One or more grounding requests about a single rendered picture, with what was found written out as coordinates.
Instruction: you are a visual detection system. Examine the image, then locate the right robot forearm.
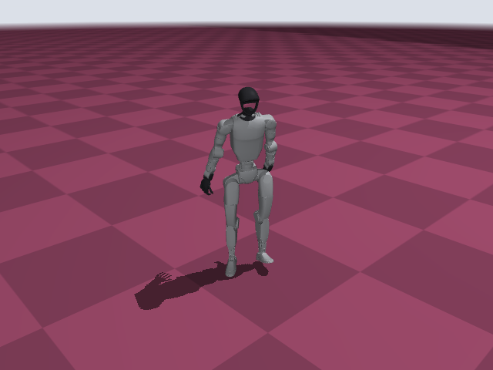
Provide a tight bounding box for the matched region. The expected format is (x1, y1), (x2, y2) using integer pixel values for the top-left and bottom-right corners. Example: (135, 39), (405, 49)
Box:
(204, 148), (219, 179)

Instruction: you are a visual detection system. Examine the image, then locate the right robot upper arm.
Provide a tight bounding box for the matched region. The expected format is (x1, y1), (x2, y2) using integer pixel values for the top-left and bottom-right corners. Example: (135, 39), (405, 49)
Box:
(213, 119), (233, 158)

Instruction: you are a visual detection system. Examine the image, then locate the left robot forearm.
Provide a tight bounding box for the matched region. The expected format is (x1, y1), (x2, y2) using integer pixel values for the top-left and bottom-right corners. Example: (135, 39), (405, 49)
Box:
(264, 142), (277, 169)

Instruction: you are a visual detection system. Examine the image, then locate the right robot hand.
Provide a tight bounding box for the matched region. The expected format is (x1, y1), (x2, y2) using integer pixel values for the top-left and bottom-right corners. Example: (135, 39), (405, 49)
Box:
(200, 173), (213, 195)

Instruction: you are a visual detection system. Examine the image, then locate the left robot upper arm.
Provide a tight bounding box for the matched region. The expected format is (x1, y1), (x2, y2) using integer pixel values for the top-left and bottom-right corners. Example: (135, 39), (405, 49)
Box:
(262, 114), (277, 153)

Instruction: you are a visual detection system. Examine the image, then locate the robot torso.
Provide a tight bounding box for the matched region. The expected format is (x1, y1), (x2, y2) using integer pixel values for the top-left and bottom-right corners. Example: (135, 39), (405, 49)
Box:
(230, 112), (266, 184)

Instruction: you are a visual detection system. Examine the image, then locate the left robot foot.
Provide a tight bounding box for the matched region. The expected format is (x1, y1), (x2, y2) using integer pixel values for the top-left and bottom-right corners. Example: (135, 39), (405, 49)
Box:
(257, 252), (274, 264)

